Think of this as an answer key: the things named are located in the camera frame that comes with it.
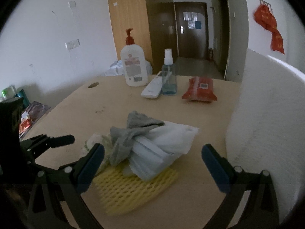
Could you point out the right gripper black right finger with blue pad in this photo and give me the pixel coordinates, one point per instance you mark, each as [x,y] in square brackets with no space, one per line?
[250,200]

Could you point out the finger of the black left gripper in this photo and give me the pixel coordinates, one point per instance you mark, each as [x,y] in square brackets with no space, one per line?
[36,146]

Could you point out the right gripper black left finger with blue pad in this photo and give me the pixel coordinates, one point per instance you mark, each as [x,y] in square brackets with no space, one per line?
[66,184]

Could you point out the yellow foam net sleeve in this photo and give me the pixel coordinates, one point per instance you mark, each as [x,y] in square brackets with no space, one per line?
[120,194]

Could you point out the grey sock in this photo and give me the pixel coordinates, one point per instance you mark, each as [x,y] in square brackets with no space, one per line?
[138,124]

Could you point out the magazine on side surface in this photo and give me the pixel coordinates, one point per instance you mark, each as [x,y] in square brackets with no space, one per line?
[31,115]

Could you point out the teal cup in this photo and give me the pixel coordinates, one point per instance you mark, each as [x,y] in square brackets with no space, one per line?
[21,94]

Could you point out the white styrofoam box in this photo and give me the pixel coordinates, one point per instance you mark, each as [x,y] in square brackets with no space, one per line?
[266,130]

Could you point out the white bag behind table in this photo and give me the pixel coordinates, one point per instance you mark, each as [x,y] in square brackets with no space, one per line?
[117,69]

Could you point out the white remote control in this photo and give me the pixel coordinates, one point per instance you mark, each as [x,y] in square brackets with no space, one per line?
[154,87]

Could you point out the white lotion pump bottle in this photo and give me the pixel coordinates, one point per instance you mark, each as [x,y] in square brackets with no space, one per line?
[133,60]

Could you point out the red tissue packet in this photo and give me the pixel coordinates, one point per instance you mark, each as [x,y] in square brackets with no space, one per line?
[200,89]

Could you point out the clear blue spray bottle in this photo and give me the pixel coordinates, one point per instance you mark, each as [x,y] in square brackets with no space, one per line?
[169,82]

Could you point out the wooden wardrobe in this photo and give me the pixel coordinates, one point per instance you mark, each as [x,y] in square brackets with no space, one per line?
[153,27]

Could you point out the red hanging bags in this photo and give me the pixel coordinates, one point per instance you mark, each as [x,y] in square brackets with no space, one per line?
[265,18]

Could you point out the dark brown entrance door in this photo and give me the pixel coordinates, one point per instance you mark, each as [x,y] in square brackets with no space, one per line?
[192,29]

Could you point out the double wall socket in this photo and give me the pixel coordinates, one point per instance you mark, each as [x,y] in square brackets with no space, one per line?
[72,44]

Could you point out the wall switch plate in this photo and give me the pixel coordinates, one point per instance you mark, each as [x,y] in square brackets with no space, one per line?
[71,4]

